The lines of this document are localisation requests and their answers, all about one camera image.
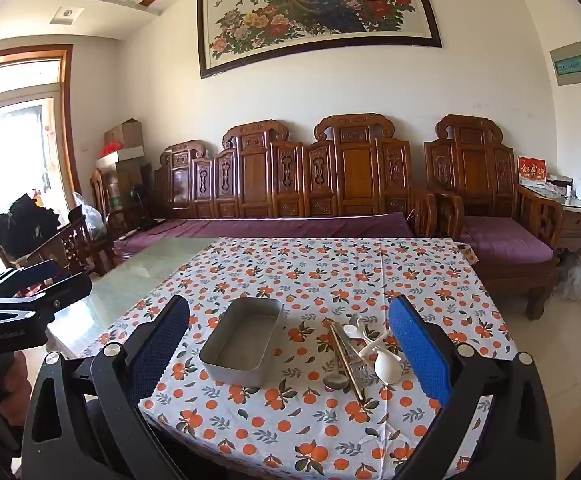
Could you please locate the wooden framed glass door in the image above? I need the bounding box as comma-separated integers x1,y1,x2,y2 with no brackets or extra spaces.
0,44,82,281

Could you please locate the person's left hand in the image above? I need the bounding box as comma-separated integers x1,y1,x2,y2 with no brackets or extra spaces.
0,352,32,413

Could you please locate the white plastic spoon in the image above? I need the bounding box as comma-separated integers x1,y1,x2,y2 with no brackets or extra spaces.
343,324,388,353

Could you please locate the purple sofa cushion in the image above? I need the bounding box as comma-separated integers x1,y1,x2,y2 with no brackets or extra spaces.
114,211,417,261

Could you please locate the clear plastic bag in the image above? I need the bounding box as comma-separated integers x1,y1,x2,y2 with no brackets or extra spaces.
72,191,107,242

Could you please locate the flat white box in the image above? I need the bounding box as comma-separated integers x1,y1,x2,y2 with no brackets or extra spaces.
95,146,144,169

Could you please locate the purple armchair cushion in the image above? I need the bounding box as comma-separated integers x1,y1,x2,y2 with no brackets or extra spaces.
459,216,557,264

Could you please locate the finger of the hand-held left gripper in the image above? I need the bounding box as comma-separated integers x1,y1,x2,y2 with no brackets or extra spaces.
0,274,94,319
0,259,72,298

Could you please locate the carved wooden armchair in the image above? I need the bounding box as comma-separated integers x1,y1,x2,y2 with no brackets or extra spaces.
424,114,564,322

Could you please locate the black bag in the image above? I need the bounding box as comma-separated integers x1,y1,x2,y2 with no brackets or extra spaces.
0,191,62,257

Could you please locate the metal spoon with smiley handle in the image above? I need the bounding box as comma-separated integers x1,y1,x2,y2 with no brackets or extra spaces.
323,314,364,392

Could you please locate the white soup spoon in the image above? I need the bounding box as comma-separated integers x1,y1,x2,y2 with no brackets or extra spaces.
365,342,407,387

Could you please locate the brown cardboard box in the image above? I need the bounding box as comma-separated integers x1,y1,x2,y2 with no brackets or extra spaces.
104,118,144,149

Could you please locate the tissue box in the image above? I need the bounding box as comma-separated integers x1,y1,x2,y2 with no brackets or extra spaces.
545,174,574,196

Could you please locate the red desk calendar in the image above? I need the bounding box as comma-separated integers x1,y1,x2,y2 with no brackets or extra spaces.
517,155,549,189

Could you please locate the carved wooden sofa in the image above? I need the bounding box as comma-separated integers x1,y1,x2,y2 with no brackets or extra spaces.
153,114,438,261

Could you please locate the carved wooden chair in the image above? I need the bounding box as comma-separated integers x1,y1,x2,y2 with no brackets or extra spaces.
0,204,117,282

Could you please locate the grey wall panel box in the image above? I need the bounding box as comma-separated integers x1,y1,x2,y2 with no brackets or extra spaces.
549,40,581,86

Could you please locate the orange print tablecloth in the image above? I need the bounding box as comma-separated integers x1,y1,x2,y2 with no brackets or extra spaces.
78,236,518,480

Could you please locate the plastic bag under side table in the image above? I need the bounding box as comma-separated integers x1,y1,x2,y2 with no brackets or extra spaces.
559,254,581,302

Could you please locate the dark wooden chopstick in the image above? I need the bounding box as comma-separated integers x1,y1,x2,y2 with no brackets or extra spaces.
329,323,358,388

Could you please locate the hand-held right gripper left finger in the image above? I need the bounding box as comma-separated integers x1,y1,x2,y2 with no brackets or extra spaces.
20,294,191,480

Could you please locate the wooden side table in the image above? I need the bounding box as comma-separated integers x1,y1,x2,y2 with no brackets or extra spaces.
519,180,581,273

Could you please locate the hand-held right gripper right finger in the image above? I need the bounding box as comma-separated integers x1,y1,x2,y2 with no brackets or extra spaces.
387,294,557,480

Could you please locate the metal tray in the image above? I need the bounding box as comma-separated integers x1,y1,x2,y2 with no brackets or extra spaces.
199,296,285,389

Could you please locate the framed peacock painting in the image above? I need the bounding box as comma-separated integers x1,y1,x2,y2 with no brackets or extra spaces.
197,0,444,80

